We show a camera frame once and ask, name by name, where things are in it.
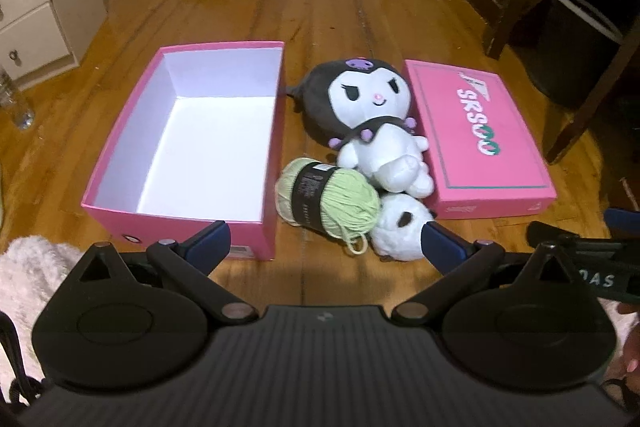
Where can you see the green yarn ball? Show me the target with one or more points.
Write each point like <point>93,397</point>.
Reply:
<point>345,202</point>

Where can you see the pink cardboard box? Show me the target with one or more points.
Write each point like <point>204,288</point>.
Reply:
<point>200,142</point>

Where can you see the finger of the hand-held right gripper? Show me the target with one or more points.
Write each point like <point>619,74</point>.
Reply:
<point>622,222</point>
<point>550,234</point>

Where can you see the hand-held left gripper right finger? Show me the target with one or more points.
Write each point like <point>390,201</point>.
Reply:
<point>440,248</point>

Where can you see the pink box lid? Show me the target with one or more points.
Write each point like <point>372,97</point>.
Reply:
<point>475,142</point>

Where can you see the white drawer cabinet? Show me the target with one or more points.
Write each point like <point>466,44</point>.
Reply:
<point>45,7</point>

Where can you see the white fluffy blanket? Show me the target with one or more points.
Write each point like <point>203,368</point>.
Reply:
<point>30,267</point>

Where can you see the black trash bin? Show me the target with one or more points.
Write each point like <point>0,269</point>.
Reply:
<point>565,52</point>

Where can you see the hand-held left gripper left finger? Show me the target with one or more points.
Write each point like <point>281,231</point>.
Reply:
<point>216,241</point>

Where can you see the person's right hand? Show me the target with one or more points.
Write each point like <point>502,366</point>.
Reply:
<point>631,347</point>

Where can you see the small white plush toy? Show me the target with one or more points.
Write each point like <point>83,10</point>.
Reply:
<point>400,227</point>

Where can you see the clear plastic bottle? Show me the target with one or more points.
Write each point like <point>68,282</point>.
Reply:
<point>17,107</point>

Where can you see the black and white plush toy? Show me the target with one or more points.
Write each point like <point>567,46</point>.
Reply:
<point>360,97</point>

